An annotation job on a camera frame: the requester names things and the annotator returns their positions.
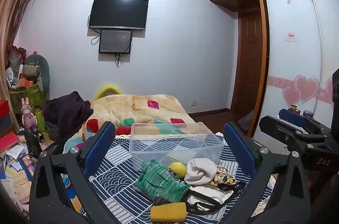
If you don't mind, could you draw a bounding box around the white sock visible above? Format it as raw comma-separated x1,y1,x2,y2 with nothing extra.
184,158,218,185

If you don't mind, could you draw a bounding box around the black wall television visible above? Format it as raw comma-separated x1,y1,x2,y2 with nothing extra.
88,0,149,31

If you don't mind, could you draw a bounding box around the grey plush toy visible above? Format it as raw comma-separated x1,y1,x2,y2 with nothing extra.
25,54,51,93

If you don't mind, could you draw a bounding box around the colourful patchwork blanket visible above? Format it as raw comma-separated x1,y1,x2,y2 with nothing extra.
63,94,196,154

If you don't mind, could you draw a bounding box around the white bag with black straps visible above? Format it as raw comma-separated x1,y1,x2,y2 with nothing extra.
185,182,248,215

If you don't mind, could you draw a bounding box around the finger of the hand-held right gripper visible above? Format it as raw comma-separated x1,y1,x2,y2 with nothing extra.
259,115,330,153
278,108,333,135

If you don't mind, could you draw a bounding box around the yellow sponge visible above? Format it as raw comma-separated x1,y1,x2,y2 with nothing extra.
150,202,187,222

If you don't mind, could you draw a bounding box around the black flashlight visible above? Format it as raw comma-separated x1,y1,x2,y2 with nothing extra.
30,124,46,144

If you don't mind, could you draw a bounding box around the pile of papers and books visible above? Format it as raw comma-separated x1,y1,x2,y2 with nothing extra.
0,129,38,211

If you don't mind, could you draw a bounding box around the wooden wardrobe with white doors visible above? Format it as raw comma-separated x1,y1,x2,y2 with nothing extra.
209,0,339,140

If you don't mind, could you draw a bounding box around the pink rabbit toy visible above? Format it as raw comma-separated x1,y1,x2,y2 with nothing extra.
21,98,36,132

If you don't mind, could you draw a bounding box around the yellow plush ball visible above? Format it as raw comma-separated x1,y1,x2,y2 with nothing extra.
169,162,187,179

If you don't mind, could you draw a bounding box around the clear plastic storage box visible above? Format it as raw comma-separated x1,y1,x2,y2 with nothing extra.
129,122,225,171

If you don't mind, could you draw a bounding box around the green knitted glove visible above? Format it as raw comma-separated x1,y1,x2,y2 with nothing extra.
133,159,191,202

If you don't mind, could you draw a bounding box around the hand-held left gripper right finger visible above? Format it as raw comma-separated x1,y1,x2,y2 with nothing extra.
222,121,311,224

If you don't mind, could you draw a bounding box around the red box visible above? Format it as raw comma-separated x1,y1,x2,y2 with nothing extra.
0,99,13,134

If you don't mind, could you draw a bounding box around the dark purple cloth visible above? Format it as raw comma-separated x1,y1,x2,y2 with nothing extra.
42,91,94,138

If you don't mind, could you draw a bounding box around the brown striped curtain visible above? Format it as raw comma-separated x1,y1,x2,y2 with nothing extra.
0,0,44,108

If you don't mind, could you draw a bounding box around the yellow patterned scrunchie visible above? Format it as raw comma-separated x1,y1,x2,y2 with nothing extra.
212,166,238,185

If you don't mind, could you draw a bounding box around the green bottle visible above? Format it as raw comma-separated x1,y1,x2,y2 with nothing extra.
36,107,46,133

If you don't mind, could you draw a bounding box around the yellow plush cushion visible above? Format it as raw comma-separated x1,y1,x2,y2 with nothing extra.
95,84,124,101

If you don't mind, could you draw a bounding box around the brown wooden door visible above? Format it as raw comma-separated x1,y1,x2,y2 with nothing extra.
230,8,263,124

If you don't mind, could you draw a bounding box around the blue patterned bed sheet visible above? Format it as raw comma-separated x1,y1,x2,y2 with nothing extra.
79,131,273,224

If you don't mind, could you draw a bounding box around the green storage box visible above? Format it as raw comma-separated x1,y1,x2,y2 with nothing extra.
9,84,44,115

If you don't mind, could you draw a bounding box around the small black wall monitor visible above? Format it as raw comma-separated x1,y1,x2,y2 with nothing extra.
99,30,133,54

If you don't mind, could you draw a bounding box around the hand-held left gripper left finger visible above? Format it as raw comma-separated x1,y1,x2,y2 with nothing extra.
29,121,125,224

